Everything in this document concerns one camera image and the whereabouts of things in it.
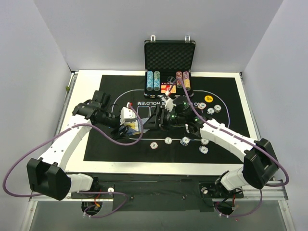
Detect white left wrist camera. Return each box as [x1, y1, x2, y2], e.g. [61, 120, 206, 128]
[120, 107, 137, 125]

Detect grey chips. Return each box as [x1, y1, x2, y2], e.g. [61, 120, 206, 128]
[213, 104, 222, 113]
[200, 138, 209, 146]

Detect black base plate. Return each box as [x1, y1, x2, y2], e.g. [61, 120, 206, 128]
[71, 173, 244, 212]

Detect black poker felt mat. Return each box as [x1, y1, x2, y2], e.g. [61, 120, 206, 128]
[84, 75, 250, 164]

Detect grey poker chip stack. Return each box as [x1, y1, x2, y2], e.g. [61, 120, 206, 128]
[165, 137, 172, 145]

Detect aluminium frame rail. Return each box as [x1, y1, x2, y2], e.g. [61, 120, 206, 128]
[29, 179, 289, 202]

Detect red poker chip stack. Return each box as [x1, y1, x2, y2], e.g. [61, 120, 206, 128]
[150, 142, 158, 149]

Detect light blue chip row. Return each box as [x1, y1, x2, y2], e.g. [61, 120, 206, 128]
[146, 71, 154, 91]

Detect purple yellow chip row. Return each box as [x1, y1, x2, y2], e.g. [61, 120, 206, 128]
[183, 71, 191, 91]

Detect blue playing card deck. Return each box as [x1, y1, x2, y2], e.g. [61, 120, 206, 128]
[124, 120, 141, 135]

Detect aluminium poker chip case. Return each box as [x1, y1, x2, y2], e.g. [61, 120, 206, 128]
[143, 35, 196, 99]

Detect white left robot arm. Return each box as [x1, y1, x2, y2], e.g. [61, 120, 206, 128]
[26, 90, 145, 201]

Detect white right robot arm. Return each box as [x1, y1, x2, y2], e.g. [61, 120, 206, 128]
[160, 95, 280, 197]

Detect clear dealer button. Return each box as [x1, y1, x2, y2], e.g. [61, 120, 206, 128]
[167, 76, 175, 83]

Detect blue chips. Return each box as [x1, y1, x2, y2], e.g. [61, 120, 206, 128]
[207, 108, 215, 115]
[199, 146, 208, 154]

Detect red playing card box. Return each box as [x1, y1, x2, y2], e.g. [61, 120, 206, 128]
[160, 84, 177, 94]

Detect blue poker chip stack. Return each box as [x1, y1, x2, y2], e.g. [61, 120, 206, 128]
[180, 136, 191, 146]

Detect green chip row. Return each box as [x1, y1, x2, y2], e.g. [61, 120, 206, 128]
[153, 71, 160, 91]

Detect yellow big blind button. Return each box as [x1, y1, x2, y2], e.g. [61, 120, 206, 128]
[204, 95, 214, 103]

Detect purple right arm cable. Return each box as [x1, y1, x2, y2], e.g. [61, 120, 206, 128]
[168, 78, 291, 218]

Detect red chip row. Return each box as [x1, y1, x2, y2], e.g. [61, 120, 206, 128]
[176, 71, 183, 89]

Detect blue backed playing cards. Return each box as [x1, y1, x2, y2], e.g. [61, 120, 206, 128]
[141, 118, 151, 129]

